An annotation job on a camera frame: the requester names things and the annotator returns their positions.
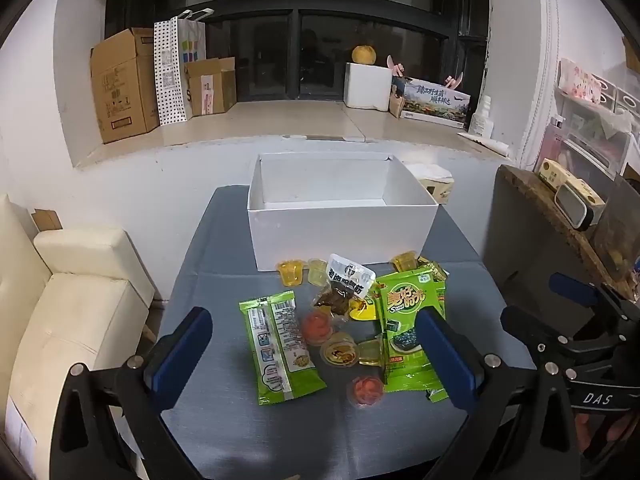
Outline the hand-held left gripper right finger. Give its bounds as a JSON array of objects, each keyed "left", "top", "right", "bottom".
[{"left": 414, "top": 310, "right": 581, "bottom": 480}]

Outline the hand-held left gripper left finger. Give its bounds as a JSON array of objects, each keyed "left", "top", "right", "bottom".
[{"left": 52, "top": 306, "right": 213, "bottom": 480}]

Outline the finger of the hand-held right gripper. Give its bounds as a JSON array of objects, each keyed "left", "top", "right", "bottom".
[
  {"left": 500, "top": 306, "right": 609, "bottom": 357},
  {"left": 549, "top": 273, "right": 640, "bottom": 332}
]

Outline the green seaweed snack packet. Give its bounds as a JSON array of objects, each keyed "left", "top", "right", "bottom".
[{"left": 376, "top": 269, "right": 447, "bottom": 395}]

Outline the red jelly cup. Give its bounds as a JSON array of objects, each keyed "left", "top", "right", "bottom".
[
  {"left": 301, "top": 308, "right": 336, "bottom": 346},
  {"left": 346, "top": 374, "right": 386, "bottom": 407}
]

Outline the yellow snack wrapper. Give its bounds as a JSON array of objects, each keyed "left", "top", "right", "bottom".
[{"left": 417, "top": 257, "right": 449, "bottom": 282}]

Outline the green packet with barcode label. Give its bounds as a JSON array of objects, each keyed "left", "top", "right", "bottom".
[{"left": 238, "top": 295, "right": 327, "bottom": 407}]

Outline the orange jelly cup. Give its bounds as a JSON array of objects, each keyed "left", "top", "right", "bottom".
[{"left": 320, "top": 332, "right": 360, "bottom": 368}]

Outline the clear brown meat snack packet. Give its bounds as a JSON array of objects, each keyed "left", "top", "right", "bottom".
[{"left": 313, "top": 254, "right": 377, "bottom": 320}]

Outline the pale yellow jelly cup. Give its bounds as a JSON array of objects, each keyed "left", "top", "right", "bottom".
[{"left": 307, "top": 258, "right": 331, "bottom": 286}]

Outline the white cardboard box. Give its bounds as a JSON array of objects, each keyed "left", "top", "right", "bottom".
[{"left": 247, "top": 152, "right": 440, "bottom": 273}]

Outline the person's right hand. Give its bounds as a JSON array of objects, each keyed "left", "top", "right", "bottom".
[{"left": 575, "top": 405, "right": 634, "bottom": 459}]

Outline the dark wooden side table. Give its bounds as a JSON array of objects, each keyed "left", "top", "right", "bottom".
[{"left": 482, "top": 164, "right": 640, "bottom": 321}]

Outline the white rounded device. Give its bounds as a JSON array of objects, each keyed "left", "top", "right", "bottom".
[{"left": 554, "top": 180, "right": 606, "bottom": 232}]

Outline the yellow green small box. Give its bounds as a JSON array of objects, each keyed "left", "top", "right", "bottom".
[{"left": 534, "top": 157, "right": 576, "bottom": 192}]

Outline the cream leather sofa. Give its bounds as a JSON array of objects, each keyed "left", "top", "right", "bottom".
[{"left": 0, "top": 194, "right": 157, "bottom": 480}]

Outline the plastic drawer unit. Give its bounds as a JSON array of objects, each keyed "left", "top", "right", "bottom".
[{"left": 520, "top": 57, "right": 640, "bottom": 183}]

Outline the rolled white paper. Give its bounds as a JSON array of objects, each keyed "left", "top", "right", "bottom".
[{"left": 457, "top": 131, "right": 511, "bottom": 157}]

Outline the tissue box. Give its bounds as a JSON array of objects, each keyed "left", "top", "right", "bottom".
[{"left": 404, "top": 162, "right": 455, "bottom": 205}]

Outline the white plastic bottle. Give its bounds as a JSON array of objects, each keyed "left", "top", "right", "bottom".
[{"left": 470, "top": 95, "right": 494, "bottom": 138}]

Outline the flat cardboard piece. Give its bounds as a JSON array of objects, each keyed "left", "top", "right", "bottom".
[{"left": 31, "top": 207, "right": 63, "bottom": 231}]

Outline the landscape printed box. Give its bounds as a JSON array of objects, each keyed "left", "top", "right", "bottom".
[{"left": 392, "top": 76, "right": 472, "bottom": 130}]

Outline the small open cardboard box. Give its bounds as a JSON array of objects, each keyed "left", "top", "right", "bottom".
[{"left": 186, "top": 56, "right": 237, "bottom": 117}]

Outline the large brown cardboard box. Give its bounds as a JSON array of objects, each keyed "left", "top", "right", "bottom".
[{"left": 90, "top": 27, "right": 161, "bottom": 145}]

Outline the polka dot paper bag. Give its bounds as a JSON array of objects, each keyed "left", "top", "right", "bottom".
[{"left": 153, "top": 8, "right": 214, "bottom": 126}]

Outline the white foam box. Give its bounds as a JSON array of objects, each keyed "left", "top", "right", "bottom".
[{"left": 343, "top": 62, "right": 393, "bottom": 112}]

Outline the dark window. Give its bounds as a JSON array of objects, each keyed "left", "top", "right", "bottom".
[{"left": 105, "top": 0, "right": 491, "bottom": 107}]

